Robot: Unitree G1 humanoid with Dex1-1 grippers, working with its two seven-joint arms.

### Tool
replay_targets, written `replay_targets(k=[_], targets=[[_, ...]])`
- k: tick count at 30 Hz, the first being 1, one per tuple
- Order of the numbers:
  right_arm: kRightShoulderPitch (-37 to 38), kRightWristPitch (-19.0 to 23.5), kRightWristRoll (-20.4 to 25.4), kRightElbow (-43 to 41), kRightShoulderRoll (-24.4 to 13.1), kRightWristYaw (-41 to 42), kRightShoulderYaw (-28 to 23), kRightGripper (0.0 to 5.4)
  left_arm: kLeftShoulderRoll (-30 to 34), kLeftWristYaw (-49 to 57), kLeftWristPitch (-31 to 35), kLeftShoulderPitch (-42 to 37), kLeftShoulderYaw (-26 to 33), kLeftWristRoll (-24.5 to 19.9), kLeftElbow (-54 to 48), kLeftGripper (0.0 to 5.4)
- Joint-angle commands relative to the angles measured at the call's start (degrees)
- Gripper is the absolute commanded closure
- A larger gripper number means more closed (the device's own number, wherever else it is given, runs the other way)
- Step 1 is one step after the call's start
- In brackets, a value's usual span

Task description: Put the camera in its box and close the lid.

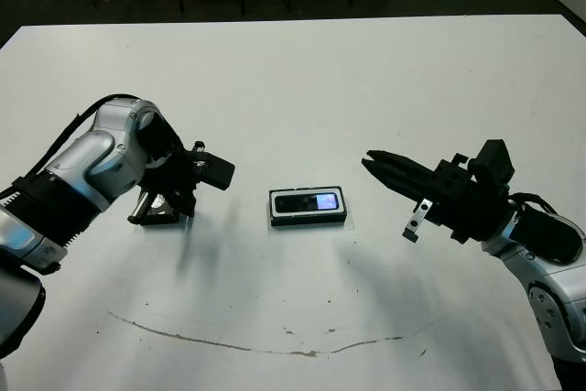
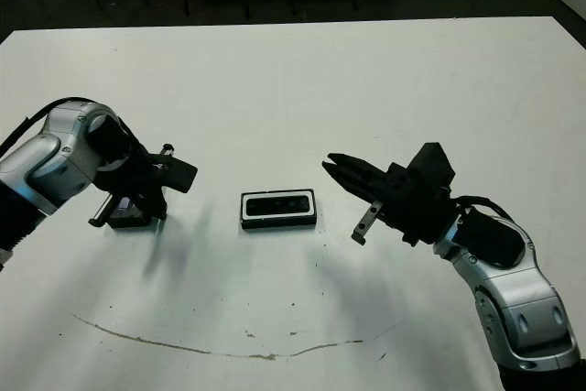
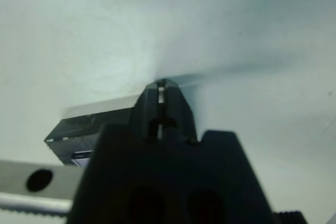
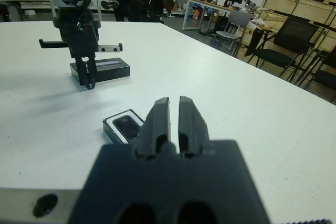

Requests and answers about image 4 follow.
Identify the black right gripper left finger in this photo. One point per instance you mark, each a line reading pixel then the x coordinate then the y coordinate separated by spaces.
pixel 118 182

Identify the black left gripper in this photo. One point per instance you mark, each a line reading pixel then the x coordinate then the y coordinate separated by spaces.
pixel 81 37

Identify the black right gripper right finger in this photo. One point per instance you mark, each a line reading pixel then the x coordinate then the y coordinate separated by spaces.
pixel 225 182

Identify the black box lid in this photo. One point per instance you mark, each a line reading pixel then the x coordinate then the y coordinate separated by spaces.
pixel 113 73

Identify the black box base white insert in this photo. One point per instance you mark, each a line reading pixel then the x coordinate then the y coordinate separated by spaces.
pixel 106 127

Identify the black swivel office chair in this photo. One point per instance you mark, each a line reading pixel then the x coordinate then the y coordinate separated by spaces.
pixel 155 6

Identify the black computer tower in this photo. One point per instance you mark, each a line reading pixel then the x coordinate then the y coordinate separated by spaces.
pixel 221 23

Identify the black mesh office chair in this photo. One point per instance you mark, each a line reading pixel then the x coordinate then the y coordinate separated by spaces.
pixel 294 32
pixel 325 77

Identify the grey plastic chair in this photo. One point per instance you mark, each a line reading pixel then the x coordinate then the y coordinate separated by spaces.
pixel 239 18

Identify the wooden desk white frame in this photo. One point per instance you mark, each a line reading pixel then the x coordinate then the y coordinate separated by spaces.
pixel 210 1

